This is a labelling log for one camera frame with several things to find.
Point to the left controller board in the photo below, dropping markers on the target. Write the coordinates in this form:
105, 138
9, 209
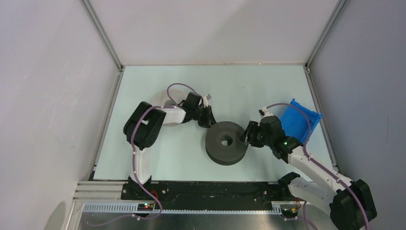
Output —
145, 207

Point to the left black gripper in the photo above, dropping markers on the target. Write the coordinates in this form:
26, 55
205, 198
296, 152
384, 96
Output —
209, 120

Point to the white cable spool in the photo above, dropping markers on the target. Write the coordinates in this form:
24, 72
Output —
165, 98

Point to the right controller board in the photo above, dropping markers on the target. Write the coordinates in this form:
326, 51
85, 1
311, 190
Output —
289, 214

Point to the black cable spool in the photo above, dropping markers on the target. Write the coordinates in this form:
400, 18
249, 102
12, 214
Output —
223, 144

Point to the controller board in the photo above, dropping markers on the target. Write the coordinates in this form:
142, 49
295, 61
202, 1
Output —
145, 207
289, 214

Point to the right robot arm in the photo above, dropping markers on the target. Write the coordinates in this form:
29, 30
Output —
349, 203

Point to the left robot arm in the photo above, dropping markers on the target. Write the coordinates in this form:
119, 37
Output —
145, 123

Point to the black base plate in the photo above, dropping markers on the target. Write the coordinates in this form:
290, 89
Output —
208, 195

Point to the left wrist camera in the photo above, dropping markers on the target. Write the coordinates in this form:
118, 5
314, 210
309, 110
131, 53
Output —
205, 100

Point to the white slotted cable duct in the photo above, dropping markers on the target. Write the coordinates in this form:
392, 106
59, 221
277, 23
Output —
131, 208

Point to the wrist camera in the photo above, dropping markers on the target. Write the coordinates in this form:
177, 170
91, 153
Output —
264, 112
205, 100

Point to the blue plastic bin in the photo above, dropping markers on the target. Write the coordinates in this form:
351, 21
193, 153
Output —
299, 121

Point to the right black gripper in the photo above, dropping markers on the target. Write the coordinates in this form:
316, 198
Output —
246, 137

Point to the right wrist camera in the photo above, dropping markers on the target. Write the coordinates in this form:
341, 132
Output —
264, 112

